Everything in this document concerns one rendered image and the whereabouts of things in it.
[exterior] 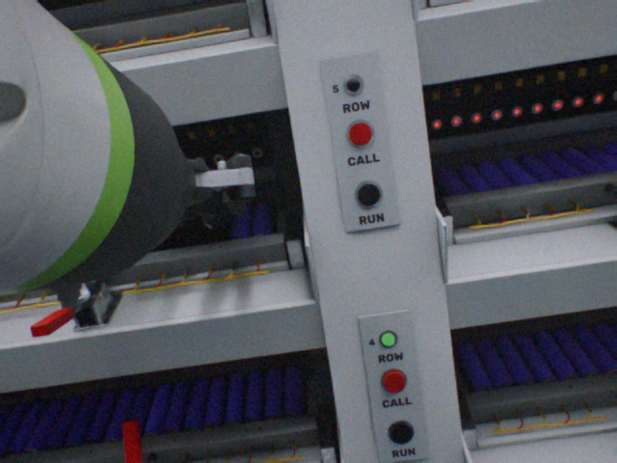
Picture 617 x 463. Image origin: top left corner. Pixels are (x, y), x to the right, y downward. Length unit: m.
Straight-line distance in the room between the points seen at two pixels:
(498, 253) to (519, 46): 0.15
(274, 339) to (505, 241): 0.20
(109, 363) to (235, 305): 0.11
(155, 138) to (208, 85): 0.19
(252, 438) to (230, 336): 0.14
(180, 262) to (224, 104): 0.14
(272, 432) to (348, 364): 0.14
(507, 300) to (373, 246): 0.11
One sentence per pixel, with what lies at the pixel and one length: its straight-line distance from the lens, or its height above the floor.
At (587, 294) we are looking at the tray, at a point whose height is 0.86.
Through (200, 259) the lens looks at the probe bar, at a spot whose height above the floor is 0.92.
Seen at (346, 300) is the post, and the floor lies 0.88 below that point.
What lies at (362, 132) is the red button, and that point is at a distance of 0.36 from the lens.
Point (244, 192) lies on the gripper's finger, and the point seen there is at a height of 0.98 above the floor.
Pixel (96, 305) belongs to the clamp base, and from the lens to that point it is 0.42.
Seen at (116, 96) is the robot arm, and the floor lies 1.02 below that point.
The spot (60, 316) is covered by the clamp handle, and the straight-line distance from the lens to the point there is 0.38.
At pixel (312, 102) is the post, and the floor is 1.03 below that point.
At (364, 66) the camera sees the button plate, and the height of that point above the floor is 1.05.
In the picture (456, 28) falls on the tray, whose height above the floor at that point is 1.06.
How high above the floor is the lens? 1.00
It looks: 9 degrees down
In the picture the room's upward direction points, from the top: 9 degrees counter-clockwise
